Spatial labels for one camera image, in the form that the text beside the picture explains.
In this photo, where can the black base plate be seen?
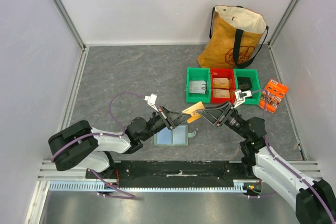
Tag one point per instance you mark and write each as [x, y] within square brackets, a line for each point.
[155, 173]

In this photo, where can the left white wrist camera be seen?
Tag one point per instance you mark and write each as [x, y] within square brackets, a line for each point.
[151, 100]

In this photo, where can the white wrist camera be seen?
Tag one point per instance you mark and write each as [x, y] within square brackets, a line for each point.
[240, 97]
[151, 100]

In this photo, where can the orange packet box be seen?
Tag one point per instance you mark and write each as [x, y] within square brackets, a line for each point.
[276, 92]

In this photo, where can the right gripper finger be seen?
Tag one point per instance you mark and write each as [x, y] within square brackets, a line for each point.
[212, 116]
[222, 106]

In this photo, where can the right green bin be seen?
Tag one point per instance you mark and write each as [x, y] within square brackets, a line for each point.
[253, 77]

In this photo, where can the black cards in bin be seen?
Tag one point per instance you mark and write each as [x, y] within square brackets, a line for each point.
[244, 83]

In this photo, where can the grey cable duct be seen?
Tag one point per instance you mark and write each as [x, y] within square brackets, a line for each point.
[99, 186]

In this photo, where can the left green bin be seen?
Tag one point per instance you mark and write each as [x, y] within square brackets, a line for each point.
[198, 74]

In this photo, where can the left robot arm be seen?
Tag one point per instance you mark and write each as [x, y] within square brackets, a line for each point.
[85, 146]

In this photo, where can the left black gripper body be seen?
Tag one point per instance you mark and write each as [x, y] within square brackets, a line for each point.
[160, 121]

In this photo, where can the green bin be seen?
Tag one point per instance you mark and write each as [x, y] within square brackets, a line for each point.
[253, 77]
[198, 74]

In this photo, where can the red bin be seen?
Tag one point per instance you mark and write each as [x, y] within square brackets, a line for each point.
[223, 73]

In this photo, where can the yellow tote bag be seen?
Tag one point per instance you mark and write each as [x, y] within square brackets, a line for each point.
[234, 35]

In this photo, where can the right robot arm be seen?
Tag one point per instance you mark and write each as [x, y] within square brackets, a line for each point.
[312, 200]

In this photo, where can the light green card holder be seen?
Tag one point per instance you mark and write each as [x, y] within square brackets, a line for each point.
[176, 137]

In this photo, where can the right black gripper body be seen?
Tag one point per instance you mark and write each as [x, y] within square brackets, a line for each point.
[223, 115]

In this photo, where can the silver cards in bin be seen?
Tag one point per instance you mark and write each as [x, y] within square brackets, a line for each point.
[197, 86]

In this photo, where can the brown cards in bin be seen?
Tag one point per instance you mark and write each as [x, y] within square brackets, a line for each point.
[221, 88]

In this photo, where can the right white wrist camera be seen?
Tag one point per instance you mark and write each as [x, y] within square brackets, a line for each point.
[240, 97]

